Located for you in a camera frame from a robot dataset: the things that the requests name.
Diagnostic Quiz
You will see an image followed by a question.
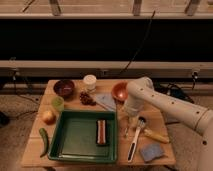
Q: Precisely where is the light blue cloth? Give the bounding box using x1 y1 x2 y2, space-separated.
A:
95 93 116 111

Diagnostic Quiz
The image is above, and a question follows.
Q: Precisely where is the green plastic cup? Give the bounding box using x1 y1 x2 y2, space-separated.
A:
51 96 64 112

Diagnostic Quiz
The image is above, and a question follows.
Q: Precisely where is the blue sponge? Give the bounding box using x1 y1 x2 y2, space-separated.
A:
140 143 164 162

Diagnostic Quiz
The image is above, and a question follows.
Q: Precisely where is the dark purple bowl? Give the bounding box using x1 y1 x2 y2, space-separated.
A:
53 79 75 99

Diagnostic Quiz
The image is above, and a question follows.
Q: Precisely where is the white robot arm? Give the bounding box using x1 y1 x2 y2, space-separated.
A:
123 77 213 171

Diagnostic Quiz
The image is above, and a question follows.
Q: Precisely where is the orange bowl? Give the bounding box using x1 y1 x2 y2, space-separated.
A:
111 82 128 102

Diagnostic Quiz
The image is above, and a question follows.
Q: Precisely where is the green plastic tray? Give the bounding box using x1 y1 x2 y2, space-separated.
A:
48 110 118 164

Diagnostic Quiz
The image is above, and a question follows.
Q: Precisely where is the green chili pepper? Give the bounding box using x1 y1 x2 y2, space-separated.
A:
39 128 49 157

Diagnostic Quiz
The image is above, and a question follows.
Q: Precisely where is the wooden table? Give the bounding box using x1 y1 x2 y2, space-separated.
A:
22 80 176 169

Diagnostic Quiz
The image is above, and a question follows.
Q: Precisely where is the yellow apple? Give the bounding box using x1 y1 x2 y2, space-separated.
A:
42 110 56 125

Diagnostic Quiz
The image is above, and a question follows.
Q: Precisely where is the white lidded jar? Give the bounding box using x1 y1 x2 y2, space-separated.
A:
83 74 97 92

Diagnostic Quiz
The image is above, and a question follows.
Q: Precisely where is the hot dog toy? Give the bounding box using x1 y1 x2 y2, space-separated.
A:
97 120 107 145

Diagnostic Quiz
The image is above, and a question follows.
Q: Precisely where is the bunch of dark grapes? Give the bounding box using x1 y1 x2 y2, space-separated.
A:
79 91 96 106

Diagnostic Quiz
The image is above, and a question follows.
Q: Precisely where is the silver fork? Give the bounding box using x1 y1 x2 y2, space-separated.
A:
124 117 130 138

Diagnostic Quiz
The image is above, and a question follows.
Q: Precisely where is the black hanging cable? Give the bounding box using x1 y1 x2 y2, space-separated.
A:
117 9 157 77

